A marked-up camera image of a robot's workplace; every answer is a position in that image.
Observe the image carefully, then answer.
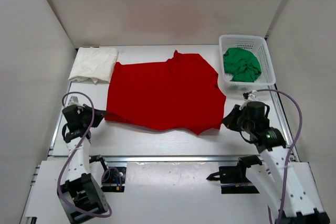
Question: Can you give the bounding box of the white t shirt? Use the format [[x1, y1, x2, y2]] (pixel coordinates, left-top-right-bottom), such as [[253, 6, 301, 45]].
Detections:
[[68, 47, 119, 84]]

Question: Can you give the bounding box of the red t shirt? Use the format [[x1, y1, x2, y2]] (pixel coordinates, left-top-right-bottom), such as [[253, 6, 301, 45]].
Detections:
[[105, 51, 226, 135]]

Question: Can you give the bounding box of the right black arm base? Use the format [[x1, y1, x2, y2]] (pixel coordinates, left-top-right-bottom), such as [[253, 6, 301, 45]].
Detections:
[[206, 155, 263, 194]]

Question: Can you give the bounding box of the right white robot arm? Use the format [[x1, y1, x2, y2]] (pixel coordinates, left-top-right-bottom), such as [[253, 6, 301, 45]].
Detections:
[[222, 101, 330, 223]]

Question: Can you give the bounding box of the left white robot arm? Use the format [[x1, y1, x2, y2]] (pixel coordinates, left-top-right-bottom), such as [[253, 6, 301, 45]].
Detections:
[[57, 102, 109, 223]]

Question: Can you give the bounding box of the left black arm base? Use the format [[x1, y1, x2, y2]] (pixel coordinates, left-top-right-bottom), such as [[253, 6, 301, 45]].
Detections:
[[89, 155, 127, 193]]

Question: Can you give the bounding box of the green t shirt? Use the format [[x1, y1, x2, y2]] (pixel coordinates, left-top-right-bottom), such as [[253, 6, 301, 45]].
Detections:
[[223, 48, 262, 82]]

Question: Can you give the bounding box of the white plastic basket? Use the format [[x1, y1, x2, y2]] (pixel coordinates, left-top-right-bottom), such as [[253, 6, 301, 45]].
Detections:
[[219, 34, 276, 92]]

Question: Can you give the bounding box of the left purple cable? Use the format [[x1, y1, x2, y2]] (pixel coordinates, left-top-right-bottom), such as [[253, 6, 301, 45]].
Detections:
[[57, 91, 124, 218]]

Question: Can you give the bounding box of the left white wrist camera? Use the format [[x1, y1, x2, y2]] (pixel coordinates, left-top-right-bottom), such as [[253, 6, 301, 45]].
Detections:
[[68, 96, 79, 106]]

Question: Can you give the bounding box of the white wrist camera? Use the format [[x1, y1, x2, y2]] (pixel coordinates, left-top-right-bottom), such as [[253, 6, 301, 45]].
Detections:
[[68, 96, 79, 106], [243, 90, 258, 101]]

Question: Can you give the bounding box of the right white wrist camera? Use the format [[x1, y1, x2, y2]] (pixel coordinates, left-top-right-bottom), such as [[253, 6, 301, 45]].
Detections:
[[243, 90, 258, 101]]

